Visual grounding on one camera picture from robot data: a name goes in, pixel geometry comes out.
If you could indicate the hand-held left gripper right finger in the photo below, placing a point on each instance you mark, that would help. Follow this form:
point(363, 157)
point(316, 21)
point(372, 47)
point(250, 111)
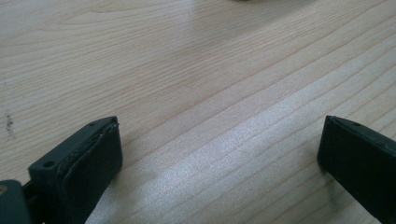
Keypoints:
point(361, 161)

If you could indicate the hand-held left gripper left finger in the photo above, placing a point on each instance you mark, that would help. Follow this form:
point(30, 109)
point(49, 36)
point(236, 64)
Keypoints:
point(81, 168)

